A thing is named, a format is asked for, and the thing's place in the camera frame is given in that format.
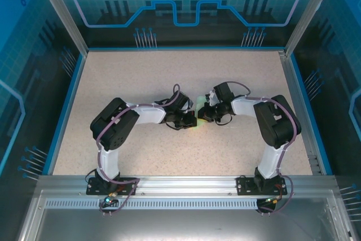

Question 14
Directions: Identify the light green paper sheet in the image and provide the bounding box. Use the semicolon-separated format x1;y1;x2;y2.
196;96;208;128

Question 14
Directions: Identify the grey metal sheet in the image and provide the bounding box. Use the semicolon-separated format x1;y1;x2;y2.
16;195;356;241

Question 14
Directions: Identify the blue table edge strip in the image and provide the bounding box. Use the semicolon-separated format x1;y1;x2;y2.
290;53;334;176
46;53;88;176

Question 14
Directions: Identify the blue printed side panel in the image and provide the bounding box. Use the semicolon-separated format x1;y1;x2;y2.
0;0;82;241
293;0;361;241

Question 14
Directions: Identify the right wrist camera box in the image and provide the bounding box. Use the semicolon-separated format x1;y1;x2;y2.
205;90;218;106

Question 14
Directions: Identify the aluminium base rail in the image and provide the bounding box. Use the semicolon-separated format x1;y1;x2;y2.
36;175;339;196

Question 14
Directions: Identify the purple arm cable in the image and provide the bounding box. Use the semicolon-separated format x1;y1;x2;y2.
225;81;300;216
95;84;184;217

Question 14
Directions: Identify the aluminium side rail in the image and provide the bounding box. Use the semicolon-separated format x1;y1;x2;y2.
278;50;325;176

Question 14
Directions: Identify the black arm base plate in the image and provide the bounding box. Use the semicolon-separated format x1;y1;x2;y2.
86;177;139;196
236;176;289;196

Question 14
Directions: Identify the slotted metal cable duct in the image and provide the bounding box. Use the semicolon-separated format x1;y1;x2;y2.
45;199;262;210

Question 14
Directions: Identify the aluminium frame post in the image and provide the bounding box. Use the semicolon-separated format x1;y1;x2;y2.
30;0;90;55
283;0;341;57

